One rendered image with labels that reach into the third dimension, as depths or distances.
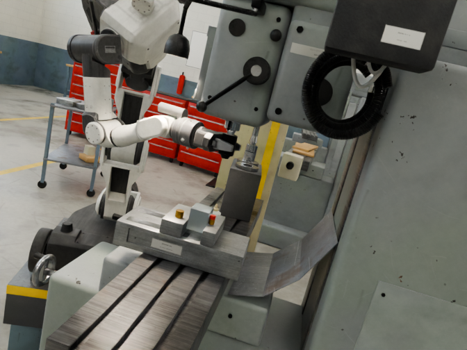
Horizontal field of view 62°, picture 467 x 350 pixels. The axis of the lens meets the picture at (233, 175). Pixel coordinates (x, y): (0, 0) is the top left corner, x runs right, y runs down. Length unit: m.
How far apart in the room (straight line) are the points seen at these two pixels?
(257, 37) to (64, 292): 0.94
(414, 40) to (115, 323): 0.76
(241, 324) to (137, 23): 1.03
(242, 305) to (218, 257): 0.18
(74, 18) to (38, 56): 1.52
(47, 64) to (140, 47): 11.10
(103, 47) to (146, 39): 0.15
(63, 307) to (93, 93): 0.69
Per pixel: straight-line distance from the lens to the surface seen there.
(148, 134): 1.27
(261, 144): 2.91
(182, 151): 6.04
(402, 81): 0.94
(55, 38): 12.44
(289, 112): 1.03
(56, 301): 1.38
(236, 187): 1.45
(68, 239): 1.88
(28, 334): 2.16
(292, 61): 1.04
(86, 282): 1.33
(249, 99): 1.06
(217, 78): 1.08
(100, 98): 1.42
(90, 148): 4.28
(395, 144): 0.94
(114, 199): 1.97
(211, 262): 1.04
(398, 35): 0.80
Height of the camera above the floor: 1.41
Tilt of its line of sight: 13 degrees down
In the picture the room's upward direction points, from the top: 14 degrees clockwise
